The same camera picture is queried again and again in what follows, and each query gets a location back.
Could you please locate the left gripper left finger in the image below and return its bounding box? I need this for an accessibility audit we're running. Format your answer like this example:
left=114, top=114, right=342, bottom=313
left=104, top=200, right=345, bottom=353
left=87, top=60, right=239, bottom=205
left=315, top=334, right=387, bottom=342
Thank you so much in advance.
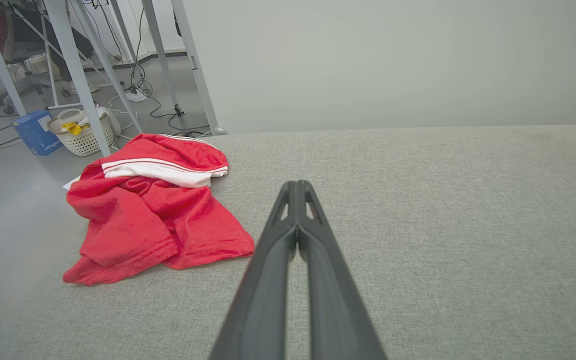
left=208, top=180, right=300, bottom=360

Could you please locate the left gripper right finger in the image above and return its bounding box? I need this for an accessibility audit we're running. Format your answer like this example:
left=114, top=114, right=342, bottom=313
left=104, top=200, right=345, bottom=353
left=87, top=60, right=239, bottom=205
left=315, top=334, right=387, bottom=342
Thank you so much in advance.
left=297, top=180, right=388, bottom=360

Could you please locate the blue cardboard box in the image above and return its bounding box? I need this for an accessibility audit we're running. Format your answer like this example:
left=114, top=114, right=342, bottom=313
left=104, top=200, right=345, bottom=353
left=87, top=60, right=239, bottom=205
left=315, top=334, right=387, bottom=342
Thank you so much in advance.
left=11, top=110, right=64, bottom=157

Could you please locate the white rounded appliance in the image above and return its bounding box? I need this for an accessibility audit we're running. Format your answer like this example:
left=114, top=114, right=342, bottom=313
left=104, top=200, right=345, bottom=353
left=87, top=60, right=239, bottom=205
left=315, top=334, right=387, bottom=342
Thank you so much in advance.
left=95, top=104, right=122, bottom=137

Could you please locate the dark office chair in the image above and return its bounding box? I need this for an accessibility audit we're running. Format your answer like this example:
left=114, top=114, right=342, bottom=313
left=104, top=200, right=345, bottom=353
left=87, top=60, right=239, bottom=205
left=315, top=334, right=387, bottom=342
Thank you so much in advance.
left=0, top=5, right=94, bottom=116

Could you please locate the white plastic laundry basket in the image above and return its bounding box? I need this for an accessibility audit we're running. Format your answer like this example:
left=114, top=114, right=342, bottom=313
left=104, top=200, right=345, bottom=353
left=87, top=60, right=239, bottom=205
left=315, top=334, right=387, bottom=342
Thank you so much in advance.
left=48, top=108, right=116, bottom=158

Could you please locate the red white T-shirt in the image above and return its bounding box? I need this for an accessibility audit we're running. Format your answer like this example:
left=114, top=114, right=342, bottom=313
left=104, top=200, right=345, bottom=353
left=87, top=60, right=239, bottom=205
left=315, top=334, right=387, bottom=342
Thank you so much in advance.
left=62, top=133, right=256, bottom=287

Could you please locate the yellow cloth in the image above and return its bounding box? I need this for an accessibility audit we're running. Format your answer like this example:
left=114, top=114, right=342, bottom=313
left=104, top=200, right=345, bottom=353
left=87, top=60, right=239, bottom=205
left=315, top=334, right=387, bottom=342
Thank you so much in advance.
left=60, top=121, right=90, bottom=136

